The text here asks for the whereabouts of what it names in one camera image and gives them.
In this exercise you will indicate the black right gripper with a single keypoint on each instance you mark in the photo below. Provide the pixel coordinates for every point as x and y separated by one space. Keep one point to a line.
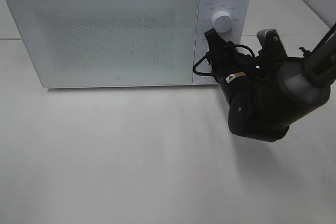
225 57

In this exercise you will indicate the white microwave door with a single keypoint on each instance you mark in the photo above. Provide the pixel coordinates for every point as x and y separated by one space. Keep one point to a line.
108 43

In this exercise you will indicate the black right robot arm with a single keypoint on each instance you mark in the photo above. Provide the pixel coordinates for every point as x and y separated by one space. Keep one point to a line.
268 92

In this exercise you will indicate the upper white power knob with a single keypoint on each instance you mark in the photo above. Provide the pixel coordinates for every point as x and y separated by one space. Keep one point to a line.
222 21

